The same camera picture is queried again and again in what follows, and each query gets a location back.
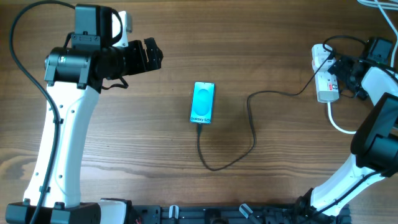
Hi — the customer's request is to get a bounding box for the teal screen smartphone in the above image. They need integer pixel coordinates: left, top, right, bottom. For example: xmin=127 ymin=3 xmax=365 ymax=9
xmin=190 ymin=82 xmax=215 ymax=124

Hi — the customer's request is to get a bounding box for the black usb charger cable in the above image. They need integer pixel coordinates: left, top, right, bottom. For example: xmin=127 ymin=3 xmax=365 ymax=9
xmin=196 ymin=48 xmax=337 ymax=172

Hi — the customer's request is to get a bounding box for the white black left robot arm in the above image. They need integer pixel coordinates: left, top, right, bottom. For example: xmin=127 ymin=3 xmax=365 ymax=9
xmin=5 ymin=4 xmax=163 ymax=223

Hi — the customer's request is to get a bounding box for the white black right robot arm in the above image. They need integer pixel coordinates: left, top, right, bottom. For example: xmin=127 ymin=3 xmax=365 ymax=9
xmin=293 ymin=60 xmax=397 ymax=223

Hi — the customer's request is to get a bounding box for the white power strip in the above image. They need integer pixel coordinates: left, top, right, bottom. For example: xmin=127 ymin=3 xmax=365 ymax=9
xmin=312 ymin=44 xmax=339 ymax=103

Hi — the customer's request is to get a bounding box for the white usb wall adapter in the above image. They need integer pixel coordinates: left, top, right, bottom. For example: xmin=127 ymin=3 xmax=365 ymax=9
xmin=312 ymin=55 xmax=336 ymax=72

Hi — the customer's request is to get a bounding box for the white power strip cord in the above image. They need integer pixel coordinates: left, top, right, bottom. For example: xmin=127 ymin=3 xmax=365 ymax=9
xmin=326 ymin=0 xmax=398 ymax=135

